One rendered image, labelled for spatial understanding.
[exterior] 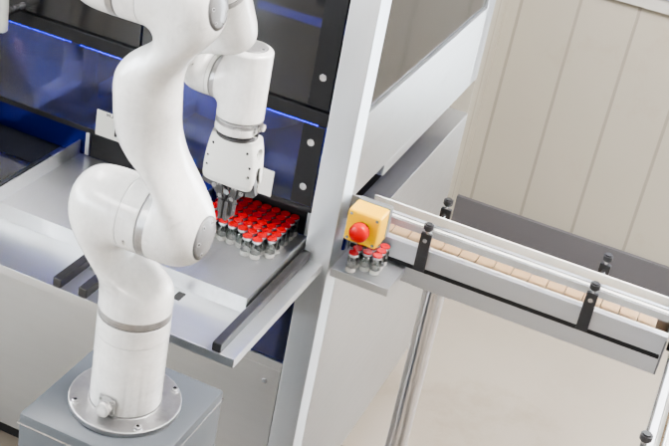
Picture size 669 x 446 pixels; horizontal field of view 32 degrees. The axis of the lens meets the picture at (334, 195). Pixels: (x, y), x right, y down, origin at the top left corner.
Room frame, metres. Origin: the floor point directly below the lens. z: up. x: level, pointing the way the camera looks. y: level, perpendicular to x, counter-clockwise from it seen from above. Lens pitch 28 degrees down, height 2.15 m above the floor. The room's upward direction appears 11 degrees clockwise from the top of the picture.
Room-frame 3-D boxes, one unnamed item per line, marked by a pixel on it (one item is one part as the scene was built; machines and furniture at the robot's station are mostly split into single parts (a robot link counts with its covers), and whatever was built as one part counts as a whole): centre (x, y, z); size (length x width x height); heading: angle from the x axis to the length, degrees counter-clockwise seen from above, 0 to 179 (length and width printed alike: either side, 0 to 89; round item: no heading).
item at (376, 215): (2.11, -0.08, 1.00); 0.08 x 0.07 x 0.07; 162
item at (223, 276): (2.07, 0.20, 0.90); 0.34 x 0.26 x 0.04; 162
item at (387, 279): (2.14, -0.10, 0.87); 0.14 x 0.13 x 0.02; 162
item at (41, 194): (2.17, 0.52, 0.90); 0.34 x 0.26 x 0.04; 162
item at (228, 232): (2.11, 0.18, 0.90); 0.18 x 0.02 x 0.05; 72
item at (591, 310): (2.15, -0.39, 0.92); 0.69 x 0.15 x 0.16; 72
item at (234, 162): (1.87, 0.19, 1.21); 0.10 x 0.07 x 0.11; 72
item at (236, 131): (1.87, 0.19, 1.27); 0.09 x 0.08 x 0.03; 72
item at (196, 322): (2.06, 0.38, 0.87); 0.70 x 0.48 x 0.02; 72
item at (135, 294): (1.59, 0.31, 1.16); 0.19 x 0.12 x 0.24; 72
